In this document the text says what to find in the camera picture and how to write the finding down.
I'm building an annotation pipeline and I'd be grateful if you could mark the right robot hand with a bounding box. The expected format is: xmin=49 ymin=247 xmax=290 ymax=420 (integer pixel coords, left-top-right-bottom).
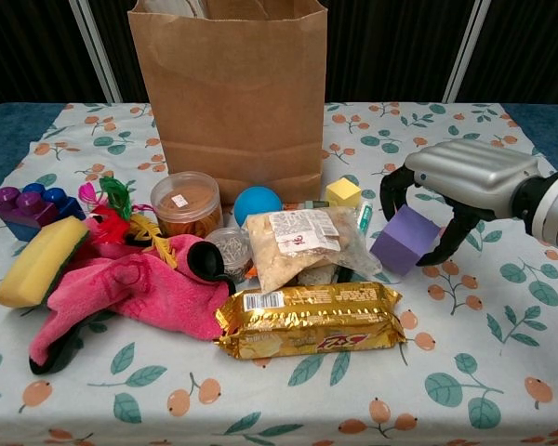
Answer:
xmin=379 ymin=138 xmax=548 ymax=267

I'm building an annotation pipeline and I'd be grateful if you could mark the purple foam cube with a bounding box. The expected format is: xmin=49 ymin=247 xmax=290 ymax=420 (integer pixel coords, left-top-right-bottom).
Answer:
xmin=369 ymin=203 xmax=443 ymax=278

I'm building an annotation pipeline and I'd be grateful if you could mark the clear bagged snack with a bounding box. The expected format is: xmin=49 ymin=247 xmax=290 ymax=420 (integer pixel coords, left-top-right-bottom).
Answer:
xmin=245 ymin=206 xmax=382 ymax=294

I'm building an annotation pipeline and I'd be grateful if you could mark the gold biscuit package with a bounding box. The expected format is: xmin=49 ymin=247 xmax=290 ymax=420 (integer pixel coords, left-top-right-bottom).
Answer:
xmin=213 ymin=282 xmax=408 ymax=360

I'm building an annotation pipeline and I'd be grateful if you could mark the brown paper bag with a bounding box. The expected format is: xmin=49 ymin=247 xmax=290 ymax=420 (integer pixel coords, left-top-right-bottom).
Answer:
xmin=127 ymin=0 xmax=329 ymax=205

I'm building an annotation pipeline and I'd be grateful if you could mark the green white marker pen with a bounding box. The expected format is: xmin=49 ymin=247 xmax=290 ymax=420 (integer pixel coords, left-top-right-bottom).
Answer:
xmin=334 ymin=200 xmax=377 ymax=282

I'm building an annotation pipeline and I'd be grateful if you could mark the yellow foam cube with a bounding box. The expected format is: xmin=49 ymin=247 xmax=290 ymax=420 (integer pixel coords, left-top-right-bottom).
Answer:
xmin=325 ymin=179 xmax=362 ymax=209

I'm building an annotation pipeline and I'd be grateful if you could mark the blue ball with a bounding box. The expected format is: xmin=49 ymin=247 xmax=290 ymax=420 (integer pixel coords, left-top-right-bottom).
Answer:
xmin=233 ymin=179 xmax=284 ymax=222

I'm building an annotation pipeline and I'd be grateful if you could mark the small clear jar of clips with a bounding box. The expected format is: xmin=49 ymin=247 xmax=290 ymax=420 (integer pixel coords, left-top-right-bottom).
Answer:
xmin=206 ymin=226 xmax=255 ymax=282

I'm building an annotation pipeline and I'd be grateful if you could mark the black round scoop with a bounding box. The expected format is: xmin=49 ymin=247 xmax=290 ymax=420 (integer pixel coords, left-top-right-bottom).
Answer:
xmin=187 ymin=241 xmax=236 ymax=284

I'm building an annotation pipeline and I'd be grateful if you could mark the clear jar of rubber bands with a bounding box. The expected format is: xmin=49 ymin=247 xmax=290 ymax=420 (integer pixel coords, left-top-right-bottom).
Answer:
xmin=150 ymin=171 xmax=224 ymax=238

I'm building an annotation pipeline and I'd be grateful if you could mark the floral tablecloth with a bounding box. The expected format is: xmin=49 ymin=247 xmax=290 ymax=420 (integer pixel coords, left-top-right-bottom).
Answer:
xmin=0 ymin=101 xmax=558 ymax=446

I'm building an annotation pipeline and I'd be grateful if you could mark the pink cloth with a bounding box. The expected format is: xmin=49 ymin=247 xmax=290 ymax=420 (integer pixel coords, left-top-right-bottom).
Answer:
xmin=27 ymin=217 xmax=232 ymax=375

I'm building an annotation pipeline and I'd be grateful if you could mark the colourful feather toy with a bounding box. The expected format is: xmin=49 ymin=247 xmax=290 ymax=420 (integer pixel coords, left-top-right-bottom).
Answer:
xmin=77 ymin=176 xmax=180 ymax=270

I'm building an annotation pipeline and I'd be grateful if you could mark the blue toy block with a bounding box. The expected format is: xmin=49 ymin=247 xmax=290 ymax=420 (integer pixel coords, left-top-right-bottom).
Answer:
xmin=7 ymin=182 xmax=87 ymax=243

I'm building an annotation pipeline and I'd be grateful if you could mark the yellow sponge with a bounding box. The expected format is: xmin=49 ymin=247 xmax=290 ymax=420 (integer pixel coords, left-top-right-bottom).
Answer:
xmin=0 ymin=216 xmax=90 ymax=309

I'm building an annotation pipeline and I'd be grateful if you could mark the purple toy block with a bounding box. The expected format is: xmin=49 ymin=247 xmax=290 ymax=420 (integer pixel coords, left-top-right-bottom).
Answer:
xmin=0 ymin=186 xmax=60 ymax=230

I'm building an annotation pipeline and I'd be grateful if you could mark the blue table cover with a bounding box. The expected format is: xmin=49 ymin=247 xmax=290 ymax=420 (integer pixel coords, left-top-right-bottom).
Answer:
xmin=0 ymin=101 xmax=558 ymax=201

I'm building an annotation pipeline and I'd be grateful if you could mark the grey metal partition post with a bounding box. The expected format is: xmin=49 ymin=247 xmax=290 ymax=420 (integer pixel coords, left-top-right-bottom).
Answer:
xmin=69 ymin=0 xmax=125 ymax=103
xmin=443 ymin=0 xmax=492 ymax=104

